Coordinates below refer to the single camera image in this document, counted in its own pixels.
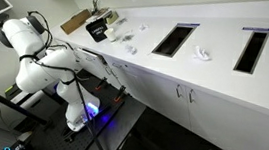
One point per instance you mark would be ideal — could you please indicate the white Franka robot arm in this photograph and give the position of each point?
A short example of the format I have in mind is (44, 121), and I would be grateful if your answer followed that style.
(31, 70)

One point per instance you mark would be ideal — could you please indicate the black clamp with orange grip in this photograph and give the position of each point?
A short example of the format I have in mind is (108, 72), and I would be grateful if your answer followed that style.
(100, 83)
(119, 94)

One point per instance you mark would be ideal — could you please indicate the crumpled silver foil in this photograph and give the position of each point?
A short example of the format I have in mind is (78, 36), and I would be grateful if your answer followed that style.
(127, 37)

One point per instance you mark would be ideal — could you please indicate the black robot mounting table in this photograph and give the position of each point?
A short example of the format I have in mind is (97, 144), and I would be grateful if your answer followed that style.
(126, 117)

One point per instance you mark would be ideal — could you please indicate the white ceramic mug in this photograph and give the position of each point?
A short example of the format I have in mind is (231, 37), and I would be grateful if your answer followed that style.
(110, 35)

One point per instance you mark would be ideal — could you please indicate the rectangular black countertop opening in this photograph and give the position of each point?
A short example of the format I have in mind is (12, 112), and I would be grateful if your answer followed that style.
(251, 50)
(173, 40)

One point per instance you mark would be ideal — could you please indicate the black plastic bin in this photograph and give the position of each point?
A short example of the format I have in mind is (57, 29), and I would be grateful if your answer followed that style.
(96, 30)

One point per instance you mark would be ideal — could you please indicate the blue label strip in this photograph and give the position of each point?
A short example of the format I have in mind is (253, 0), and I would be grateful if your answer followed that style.
(264, 29)
(188, 24)

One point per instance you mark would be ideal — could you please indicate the brown cardboard box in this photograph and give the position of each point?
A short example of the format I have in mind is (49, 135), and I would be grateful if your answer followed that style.
(75, 22)

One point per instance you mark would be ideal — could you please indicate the black white controller box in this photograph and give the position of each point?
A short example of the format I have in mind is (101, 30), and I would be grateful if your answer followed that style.
(26, 100)

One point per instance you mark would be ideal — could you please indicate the black metal pole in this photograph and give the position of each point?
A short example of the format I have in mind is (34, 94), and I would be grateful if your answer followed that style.
(4, 101)

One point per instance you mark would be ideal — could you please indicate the black device with blue light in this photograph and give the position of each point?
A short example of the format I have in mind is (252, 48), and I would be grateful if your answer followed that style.
(16, 147)

